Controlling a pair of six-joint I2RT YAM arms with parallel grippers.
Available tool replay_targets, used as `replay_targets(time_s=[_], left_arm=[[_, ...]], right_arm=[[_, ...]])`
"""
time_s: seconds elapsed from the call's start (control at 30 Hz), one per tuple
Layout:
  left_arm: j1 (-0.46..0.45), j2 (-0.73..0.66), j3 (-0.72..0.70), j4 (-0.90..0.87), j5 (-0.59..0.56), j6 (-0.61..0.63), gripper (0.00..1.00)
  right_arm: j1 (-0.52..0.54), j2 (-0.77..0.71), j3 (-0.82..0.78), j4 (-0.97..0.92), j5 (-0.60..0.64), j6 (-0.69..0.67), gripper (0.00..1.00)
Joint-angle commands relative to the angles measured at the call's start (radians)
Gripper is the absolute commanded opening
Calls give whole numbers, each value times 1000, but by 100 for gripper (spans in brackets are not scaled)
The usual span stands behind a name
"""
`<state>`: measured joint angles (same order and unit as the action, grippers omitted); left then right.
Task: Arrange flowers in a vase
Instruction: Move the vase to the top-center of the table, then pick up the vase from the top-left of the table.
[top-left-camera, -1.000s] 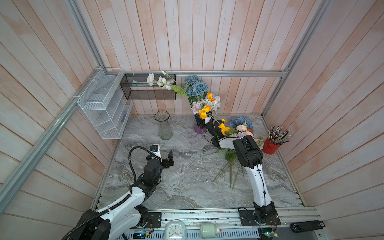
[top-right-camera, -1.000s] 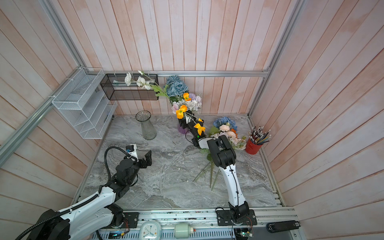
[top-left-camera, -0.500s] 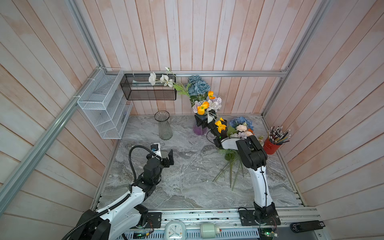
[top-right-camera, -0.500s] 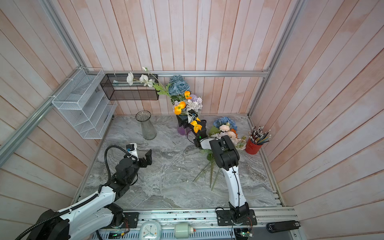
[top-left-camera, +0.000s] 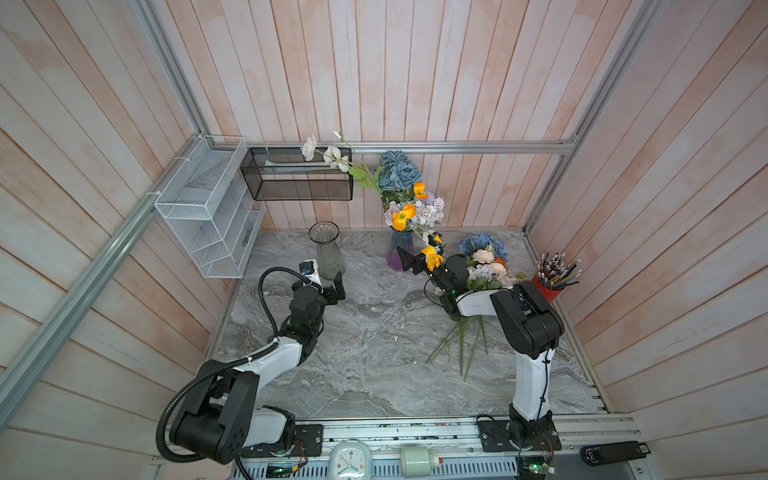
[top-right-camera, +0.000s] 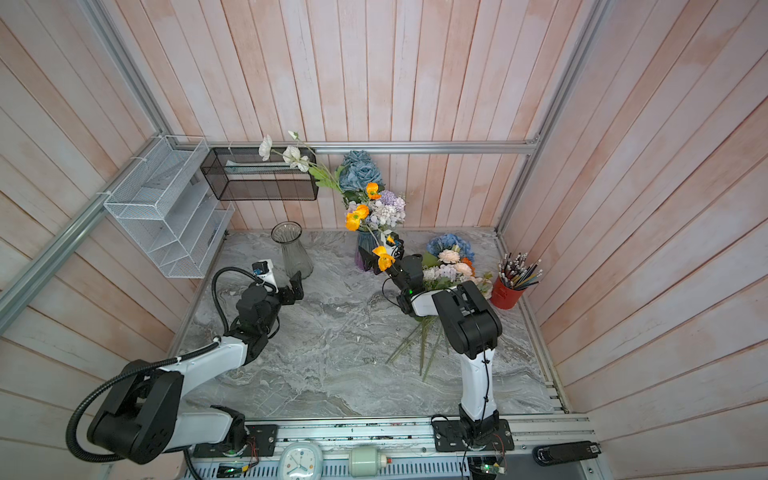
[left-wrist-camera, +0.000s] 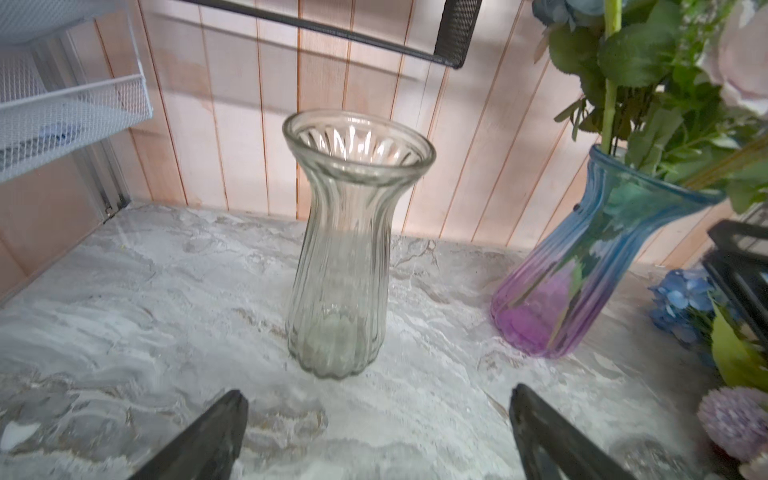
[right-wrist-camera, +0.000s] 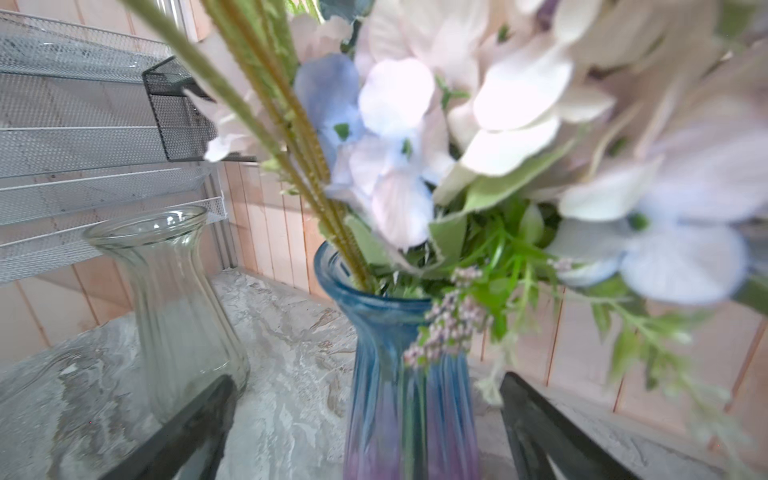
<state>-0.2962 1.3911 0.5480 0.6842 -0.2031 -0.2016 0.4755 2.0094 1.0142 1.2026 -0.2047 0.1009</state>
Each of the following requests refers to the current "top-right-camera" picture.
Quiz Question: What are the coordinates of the clear grey glass vase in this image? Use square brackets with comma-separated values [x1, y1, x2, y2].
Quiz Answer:
[270, 221, 313, 280]

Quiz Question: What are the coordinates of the blue purple glass vase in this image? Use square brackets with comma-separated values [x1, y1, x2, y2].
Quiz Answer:
[355, 231, 380, 275]

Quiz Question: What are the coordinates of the pastel purple flower bunch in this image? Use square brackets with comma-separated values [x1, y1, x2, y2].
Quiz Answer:
[345, 190, 406, 231]

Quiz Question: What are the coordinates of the white flower stem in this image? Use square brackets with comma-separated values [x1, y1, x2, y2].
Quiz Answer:
[258, 130, 342, 193]

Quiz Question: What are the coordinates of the blue rose bunch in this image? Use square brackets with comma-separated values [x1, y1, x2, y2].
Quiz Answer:
[337, 150, 384, 202]

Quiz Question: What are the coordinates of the orange poppy flower bunch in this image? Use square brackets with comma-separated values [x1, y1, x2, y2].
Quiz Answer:
[345, 182, 405, 271]

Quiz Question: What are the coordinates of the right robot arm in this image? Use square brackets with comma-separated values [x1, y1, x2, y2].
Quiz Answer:
[358, 246, 503, 450]

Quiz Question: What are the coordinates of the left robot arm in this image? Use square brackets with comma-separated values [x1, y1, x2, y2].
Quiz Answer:
[65, 261, 304, 465]

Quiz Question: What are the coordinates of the mixed blue pink bouquet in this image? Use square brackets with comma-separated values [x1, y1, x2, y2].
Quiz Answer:
[386, 234, 492, 381]

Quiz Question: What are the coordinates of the red pencil cup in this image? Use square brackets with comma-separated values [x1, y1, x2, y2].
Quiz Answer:
[490, 277, 524, 310]

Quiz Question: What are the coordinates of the black mesh basket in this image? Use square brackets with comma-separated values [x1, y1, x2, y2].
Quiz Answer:
[201, 147, 319, 201]

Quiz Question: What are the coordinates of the white analog clock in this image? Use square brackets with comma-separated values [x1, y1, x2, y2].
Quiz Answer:
[277, 442, 324, 480]

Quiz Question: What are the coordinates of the pale green cylinder device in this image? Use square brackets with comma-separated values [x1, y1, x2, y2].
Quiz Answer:
[348, 445, 391, 478]

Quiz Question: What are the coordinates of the green circuit board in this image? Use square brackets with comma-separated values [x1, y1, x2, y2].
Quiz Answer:
[467, 457, 506, 480]

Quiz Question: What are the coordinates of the black remote device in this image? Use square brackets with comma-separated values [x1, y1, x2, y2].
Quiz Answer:
[532, 441, 602, 467]

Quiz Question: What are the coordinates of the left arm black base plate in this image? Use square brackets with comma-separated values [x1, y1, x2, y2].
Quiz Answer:
[192, 424, 278, 458]

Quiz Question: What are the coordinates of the white wire mesh shelf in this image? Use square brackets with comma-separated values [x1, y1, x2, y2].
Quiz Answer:
[105, 135, 234, 279]

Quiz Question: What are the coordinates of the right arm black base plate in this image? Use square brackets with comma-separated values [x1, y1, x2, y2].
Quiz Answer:
[430, 415, 515, 453]

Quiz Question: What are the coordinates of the black corrugated cable hose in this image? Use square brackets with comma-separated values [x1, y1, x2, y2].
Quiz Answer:
[65, 265, 265, 464]

